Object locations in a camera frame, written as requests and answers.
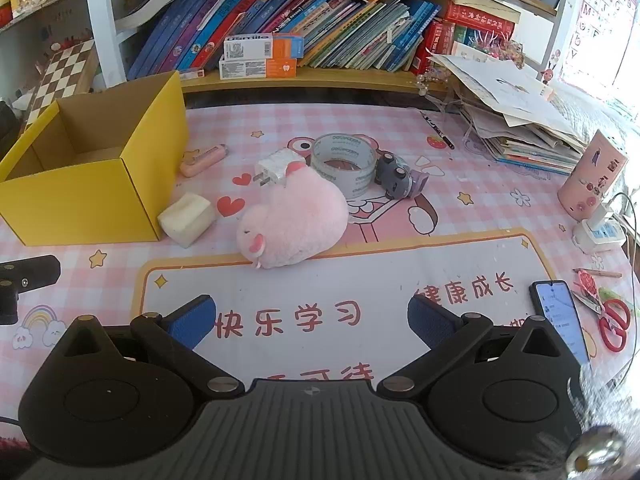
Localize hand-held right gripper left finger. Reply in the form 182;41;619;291
60;294;246;401

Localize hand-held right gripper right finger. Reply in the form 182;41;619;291
377;294;568;401

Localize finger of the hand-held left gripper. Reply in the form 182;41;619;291
0;255;62;294

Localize yellow cardboard box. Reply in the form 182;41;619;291
0;71;190;247

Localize white foam block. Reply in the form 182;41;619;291
157;192;217;248

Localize pink plush toy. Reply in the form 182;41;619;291
236;162;349;271

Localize grey toy car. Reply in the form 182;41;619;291
375;152;431;200

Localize pink utility knife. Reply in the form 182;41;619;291
180;144;229;178

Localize clear tape roll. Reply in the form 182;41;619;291
311;132;378;198

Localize white charger plug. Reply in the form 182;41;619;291
255;149;303;188

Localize pink printed desk mat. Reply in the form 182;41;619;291
0;104;636;441

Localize smartphone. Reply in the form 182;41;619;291
530;280;592;366

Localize dark brown bag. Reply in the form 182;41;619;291
0;100;26;161

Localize red scissors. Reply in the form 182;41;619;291
570;287;632;352

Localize white power strip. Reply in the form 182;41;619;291
572;217;628;255

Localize black pencil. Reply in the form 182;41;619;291
420;112;456;150

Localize chessboard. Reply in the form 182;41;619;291
20;39;98;126

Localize fluffy cloth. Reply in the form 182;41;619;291
567;360;640;480

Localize white plug adapter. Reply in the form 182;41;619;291
592;192;623;228

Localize shiny metal button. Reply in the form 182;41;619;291
566;425;627;480

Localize pink cup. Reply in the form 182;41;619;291
557;129;628;222

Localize pile of papers and booklets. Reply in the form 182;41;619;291
430;52;591;176

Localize white wooden bookshelf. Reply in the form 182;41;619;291
0;0;576;106

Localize white orange blue carton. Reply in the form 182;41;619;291
223;34;305;61

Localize colourful bead branches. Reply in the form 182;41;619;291
465;30;526;68

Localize row of books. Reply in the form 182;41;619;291
116;0;521;73

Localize black cable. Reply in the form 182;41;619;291
617;230;640;388

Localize pearl bead bracelet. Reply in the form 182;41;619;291
415;67;453;96

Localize alphabet wall poster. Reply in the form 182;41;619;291
560;0;640;106

